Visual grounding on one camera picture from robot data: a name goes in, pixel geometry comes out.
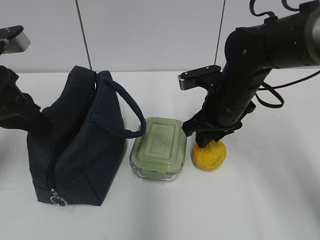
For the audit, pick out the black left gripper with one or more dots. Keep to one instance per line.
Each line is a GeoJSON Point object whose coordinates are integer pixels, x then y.
{"type": "Point", "coordinates": [17, 109]}

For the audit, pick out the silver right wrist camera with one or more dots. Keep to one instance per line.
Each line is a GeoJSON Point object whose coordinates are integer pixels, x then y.
{"type": "Point", "coordinates": [204, 77]}

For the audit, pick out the yellow pear-shaped squash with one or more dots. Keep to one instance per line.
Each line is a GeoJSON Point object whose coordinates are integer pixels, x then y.
{"type": "Point", "coordinates": [209, 157]}

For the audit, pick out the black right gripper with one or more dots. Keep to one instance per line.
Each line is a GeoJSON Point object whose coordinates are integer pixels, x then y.
{"type": "Point", "coordinates": [208, 130]}

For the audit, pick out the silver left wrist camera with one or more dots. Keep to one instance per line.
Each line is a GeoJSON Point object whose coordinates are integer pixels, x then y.
{"type": "Point", "coordinates": [13, 40]}

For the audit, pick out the dark navy fabric lunch bag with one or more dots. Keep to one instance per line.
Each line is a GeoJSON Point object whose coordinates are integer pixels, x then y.
{"type": "Point", "coordinates": [76, 163]}

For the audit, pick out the green lid glass food container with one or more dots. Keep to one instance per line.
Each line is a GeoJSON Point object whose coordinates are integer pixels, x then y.
{"type": "Point", "coordinates": [160, 153]}

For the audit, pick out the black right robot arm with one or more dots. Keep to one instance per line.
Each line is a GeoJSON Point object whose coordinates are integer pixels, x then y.
{"type": "Point", "coordinates": [251, 53]}

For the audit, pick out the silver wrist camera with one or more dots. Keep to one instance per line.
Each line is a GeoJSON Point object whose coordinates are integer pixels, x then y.
{"type": "Point", "coordinates": [204, 77]}
{"type": "Point", "coordinates": [13, 40]}

